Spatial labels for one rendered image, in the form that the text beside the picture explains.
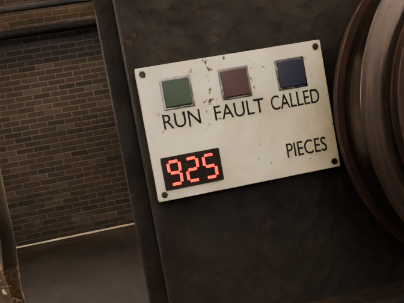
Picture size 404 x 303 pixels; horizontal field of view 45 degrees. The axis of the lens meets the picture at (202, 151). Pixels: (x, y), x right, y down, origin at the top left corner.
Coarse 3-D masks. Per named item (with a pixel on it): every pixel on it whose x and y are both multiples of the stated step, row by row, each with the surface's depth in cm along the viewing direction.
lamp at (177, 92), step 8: (168, 80) 64; (176, 80) 64; (184, 80) 64; (168, 88) 64; (176, 88) 64; (184, 88) 64; (168, 96) 64; (176, 96) 64; (184, 96) 64; (168, 104) 64; (176, 104) 64; (184, 104) 64
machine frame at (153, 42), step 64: (128, 0) 65; (192, 0) 66; (256, 0) 68; (320, 0) 69; (128, 64) 65; (128, 128) 74; (256, 192) 68; (320, 192) 70; (192, 256) 67; (256, 256) 68; (320, 256) 70; (384, 256) 71
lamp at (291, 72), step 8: (280, 64) 66; (288, 64) 66; (296, 64) 66; (280, 72) 66; (288, 72) 66; (296, 72) 66; (280, 80) 66; (288, 80) 66; (296, 80) 66; (304, 80) 66
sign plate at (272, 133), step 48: (288, 48) 66; (144, 96) 64; (192, 96) 64; (240, 96) 65; (288, 96) 66; (192, 144) 65; (240, 144) 66; (288, 144) 67; (336, 144) 68; (192, 192) 65
